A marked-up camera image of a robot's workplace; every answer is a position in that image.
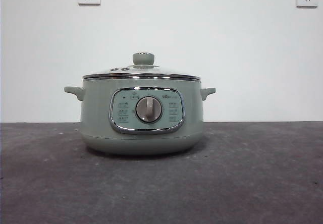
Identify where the glass lid with green knob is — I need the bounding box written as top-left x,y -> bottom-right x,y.
82,52 -> 202,80

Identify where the pale green electric cooking pot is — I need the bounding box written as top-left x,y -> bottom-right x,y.
64,78 -> 217,155

